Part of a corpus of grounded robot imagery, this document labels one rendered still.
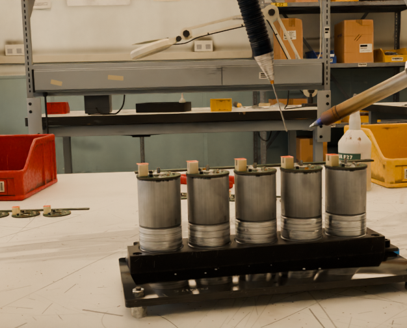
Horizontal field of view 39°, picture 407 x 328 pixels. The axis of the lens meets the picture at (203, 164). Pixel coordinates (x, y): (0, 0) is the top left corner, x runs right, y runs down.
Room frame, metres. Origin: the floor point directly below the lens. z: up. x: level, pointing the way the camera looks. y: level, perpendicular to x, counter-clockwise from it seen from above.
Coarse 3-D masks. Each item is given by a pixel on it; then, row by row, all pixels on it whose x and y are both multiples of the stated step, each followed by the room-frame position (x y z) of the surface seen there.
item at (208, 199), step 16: (224, 176) 0.32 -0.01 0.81; (192, 192) 0.32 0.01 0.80; (208, 192) 0.31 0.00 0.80; (224, 192) 0.32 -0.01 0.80; (192, 208) 0.32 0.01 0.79; (208, 208) 0.31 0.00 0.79; (224, 208) 0.32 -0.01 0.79; (192, 224) 0.32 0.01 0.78; (208, 224) 0.31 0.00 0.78; (224, 224) 0.32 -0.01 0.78; (192, 240) 0.32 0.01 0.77; (208, 240) 0.31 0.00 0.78; (224, 240) 0.32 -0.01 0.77
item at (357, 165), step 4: (324, 164) 0.35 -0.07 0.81; (340, 164) 0.33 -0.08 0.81; (344, 164) 0.33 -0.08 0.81; (352, 164) 0.34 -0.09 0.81; (356, 164) 0.34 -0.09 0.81; (360, 164) 0.34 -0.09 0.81; (364, 164) 0.34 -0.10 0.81; (328, 168) 0.34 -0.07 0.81; (332, 168) 0.33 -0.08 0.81; (336, 168) 0.33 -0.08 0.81; (340, 168) 0.33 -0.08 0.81; (344, 168) 0.33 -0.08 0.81; (348, 168) 0.33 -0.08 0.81; (352, 168) 0.33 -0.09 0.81; (356, 168) 0.33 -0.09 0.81; (360, 168) 0.33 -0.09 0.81; (364, 168) 0.33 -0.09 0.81
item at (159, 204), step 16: (144, 192) 0.31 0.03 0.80; (160, 192) 0.31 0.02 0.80; (176, 192) 0.31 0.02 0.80; (144, 208) 0.31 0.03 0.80; (160, 208) 0.31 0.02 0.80; (176, 208) 0.31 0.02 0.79; (144, 224) 0.31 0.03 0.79; (160, 224) 0.31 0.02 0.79; (176, 224) 0.31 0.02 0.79; (144, 240) 0.31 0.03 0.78; (160, 240) 0.31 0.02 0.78; (176, 240) 0.31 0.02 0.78
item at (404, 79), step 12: (384, 84) 0.30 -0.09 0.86; (396, 84) 0.29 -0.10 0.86; (360, 96) 0.31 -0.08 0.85; (372, 96) 0.30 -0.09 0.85; (384, 96) 0.30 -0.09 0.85; (336, 108) 0.31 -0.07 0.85; (348, 108) 0.31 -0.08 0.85; (360, 108) 0.31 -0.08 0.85; (324, 120) 0.32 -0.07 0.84; (336, 120) 0.32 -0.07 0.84
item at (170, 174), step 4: (152, 172) 0.32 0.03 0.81; (164, 172) 0.33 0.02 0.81; (168, 172) 0.32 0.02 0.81; (172, 172) 0.32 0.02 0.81; (176, 172) 0.33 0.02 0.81; (140, 176) 0.31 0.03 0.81; (144, 176) 0.31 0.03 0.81; (148, 176) 0.31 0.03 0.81; (152, 176) 0.31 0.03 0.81; (156, 176) 0.31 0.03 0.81; (164, 176) 0.31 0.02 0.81; (168, 176) 0.31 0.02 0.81; (172, 176) 0.31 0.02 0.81; (176, 176) 0.31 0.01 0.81; (180, 176) 0.32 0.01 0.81
